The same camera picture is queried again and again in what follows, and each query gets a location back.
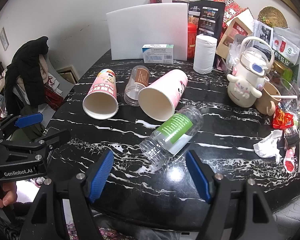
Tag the white blue medicine box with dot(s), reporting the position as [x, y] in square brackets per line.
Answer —
[158, 53]

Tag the beige window carton box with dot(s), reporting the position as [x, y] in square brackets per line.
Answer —
[241, 24]

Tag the black jacket on chair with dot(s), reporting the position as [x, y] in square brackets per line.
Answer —
[25, 64]

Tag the pink printed paper cup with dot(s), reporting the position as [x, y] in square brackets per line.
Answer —
[101, 101]

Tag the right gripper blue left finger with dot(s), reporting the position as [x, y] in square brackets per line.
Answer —
[85, 189]

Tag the white paper roll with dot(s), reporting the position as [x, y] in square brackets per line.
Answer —
[204, 55]

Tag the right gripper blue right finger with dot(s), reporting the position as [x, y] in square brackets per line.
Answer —
[215, 189]

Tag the black snack bag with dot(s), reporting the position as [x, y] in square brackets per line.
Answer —
[207, 16]

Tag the crumpled white tissue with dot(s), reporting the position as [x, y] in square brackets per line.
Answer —
[267, 147]

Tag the pale pink paper cup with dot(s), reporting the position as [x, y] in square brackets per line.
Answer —
[160, 99]

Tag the beige cup with spoon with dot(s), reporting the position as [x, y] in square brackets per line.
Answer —
[270, 98]

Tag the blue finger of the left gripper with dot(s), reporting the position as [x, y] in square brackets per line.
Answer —
[55, 139]
[31, 125]

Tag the red canister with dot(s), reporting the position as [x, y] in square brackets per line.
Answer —
[191, 40]

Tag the clear jar brown label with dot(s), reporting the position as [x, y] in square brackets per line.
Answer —
[139, 79]

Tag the red candy wrapper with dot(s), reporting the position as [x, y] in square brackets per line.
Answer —
[282, 120]

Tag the white green tea pouch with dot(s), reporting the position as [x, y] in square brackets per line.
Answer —
[286, 43]

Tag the white foam board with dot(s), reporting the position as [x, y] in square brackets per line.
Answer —
[163, 23]

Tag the person's left hand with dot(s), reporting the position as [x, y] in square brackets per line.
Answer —
[10, 194]

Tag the white cartoon dog bottle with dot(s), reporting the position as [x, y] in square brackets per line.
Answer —
[249, 75]

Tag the clear jar green label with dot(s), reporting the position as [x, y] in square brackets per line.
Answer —
[169, 138]

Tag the woven round fan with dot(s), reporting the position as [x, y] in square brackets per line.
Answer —
[272, 17]

